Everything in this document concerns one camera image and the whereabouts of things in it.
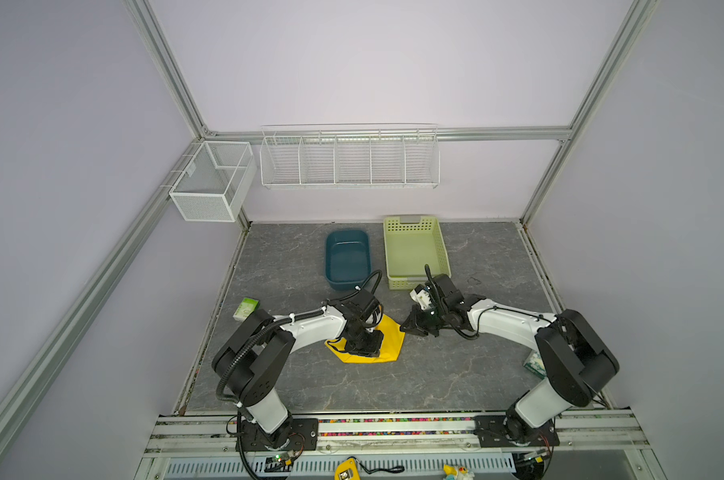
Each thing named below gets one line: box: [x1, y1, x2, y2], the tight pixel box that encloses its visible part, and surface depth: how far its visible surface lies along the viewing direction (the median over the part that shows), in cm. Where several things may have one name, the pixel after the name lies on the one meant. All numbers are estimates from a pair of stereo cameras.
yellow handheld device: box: [334, 458, 361, 480], surface depth 70 cm
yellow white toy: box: [443, 464, 475, 480], surface depth 68 cm
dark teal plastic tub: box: [325, 230, 371, 291], surface depth 111 cm
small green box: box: [232, 297, 259, 322], surface depth 98 cm
